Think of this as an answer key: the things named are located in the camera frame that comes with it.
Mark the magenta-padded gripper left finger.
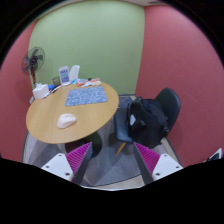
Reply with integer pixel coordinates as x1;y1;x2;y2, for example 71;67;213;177
41;141;94;186

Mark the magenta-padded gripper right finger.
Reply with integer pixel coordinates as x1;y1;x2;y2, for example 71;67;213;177
133;142;184;185

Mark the cream computer mouse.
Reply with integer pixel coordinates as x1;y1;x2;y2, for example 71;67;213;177
56;113;78;130

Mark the blue patterned mouse pad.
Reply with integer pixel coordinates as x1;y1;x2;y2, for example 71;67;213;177
64;86;109;108

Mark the black backpack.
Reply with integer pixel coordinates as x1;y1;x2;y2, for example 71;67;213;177
125;97;170;150

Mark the black plastic chair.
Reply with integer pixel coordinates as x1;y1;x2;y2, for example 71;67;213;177
113;87;182;156

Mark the black marker pen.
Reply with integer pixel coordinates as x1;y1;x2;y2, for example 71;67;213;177
49;84;63;95

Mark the white tissue box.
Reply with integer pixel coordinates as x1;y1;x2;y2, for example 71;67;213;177
32;83;50;101

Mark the yellow and orange snack packet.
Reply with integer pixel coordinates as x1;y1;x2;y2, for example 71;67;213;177
87;77;103;87

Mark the dark mesh pen cup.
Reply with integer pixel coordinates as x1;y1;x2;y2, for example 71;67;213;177
51;76;62;87

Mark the black standing fan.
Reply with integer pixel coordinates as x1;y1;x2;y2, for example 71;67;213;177
21;46;46;90

